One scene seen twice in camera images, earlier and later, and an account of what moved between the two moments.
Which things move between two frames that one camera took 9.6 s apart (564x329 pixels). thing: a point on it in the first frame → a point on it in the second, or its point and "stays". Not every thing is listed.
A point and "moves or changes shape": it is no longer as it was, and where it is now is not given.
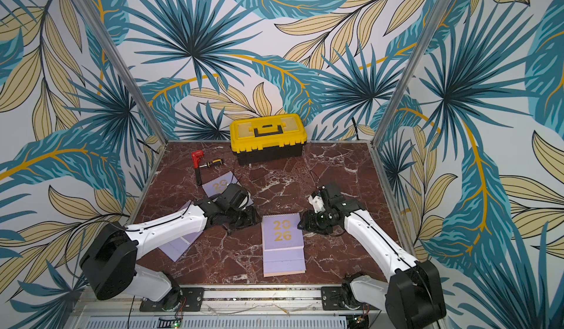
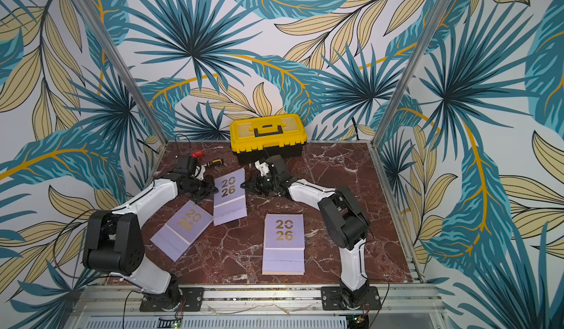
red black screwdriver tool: (196, 156) stays
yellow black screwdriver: (212, 164) stays
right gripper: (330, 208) → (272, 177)
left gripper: (252, 219) → (211, 189)
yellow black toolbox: (270, 138) stays
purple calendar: (282, 246) stays
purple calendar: (216, 186) moves or changes shape
